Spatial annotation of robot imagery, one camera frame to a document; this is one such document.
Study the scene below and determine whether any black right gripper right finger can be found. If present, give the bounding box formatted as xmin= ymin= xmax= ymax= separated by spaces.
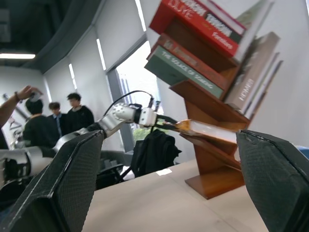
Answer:
xmin=236 ymin=129 xmax=309 ymax=232

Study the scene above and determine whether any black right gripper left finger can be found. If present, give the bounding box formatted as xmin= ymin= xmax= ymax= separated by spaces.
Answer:
xmin=0 ymin=130 xmax=107 ymax=232

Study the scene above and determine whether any orange cover book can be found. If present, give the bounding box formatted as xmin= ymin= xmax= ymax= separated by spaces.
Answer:
xmin=174 ymin=118 xmax=239 ymax=144

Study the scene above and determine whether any grey green solace book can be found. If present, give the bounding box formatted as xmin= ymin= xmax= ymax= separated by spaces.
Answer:
xmin=143 ymin=45 xmax=225 ymax=100

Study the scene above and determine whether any wooden tree bookshelf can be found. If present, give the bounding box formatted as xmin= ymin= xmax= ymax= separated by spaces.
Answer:
xmin=164 ymin=16 xmax=252 ymax=200

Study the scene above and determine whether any beige Homer book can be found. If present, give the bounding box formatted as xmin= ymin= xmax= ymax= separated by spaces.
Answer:
xmin=224 ymin=31 xmax=281 ymax=114

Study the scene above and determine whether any thin grey upright book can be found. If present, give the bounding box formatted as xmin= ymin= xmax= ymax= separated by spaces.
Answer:
xmin=248 ymin=59 xmax=284 ymax=121

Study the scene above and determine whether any large red furniture book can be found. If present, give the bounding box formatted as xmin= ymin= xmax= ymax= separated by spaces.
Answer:
xmin=149 ymin=0 xmax=240 ymax=58

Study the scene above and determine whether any thin white upright book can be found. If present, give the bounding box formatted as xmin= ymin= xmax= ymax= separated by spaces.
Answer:
xmin=243 ymin=51 xmax=281 ymax=117

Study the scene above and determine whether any dark spine red cover book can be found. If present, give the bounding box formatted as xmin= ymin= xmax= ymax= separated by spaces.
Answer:
xmin=194 ymin=0 xmax=247 ymax=44

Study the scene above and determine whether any thin pale green book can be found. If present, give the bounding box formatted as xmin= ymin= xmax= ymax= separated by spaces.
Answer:
xmin=234 ymin=0 xmax=276 ymax=64

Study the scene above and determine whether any bystander raised hand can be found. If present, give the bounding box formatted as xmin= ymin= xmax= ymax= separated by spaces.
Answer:
xmin=16 ymin=85 xmax=33 ymax=101

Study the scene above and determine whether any black backpack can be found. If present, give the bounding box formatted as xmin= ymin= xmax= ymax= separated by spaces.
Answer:
xmin=131 ymin=129 xmax=183 ymax=177

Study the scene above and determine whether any blue box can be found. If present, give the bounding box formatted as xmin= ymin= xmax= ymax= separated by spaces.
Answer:
xmin=292 ymin=143 xmax=309 ymax=158

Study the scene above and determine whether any black office chair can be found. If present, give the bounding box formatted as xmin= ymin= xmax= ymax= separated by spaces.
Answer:
xmin=96 ymin=149 xmax=136 ymax=190

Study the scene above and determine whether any person in black, back turned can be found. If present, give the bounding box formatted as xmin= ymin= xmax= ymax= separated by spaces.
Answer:
xmin=22 ymin=97 xmax=60 ymax=148

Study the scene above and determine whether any person in dark blazer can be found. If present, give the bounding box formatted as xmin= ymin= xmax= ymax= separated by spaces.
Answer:
xmin=47 ymin=101 xmax=69 ymax=136

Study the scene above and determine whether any person in black hoodie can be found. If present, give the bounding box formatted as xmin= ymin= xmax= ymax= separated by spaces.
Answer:
xmin=64 ymin=92 xmax=95 ymax=134

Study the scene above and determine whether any long ceiling light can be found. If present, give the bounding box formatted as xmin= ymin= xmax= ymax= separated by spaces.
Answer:
xmin=0 ymin=53 xmax=36 ymax=60

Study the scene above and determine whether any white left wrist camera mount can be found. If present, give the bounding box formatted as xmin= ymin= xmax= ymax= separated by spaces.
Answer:
xmin=139 ymin=107 xmax=158 ymax=128

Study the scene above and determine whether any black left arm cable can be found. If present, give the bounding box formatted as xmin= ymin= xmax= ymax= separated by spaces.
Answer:
xmin=103 ymin=90 xmax=155 ymax=119

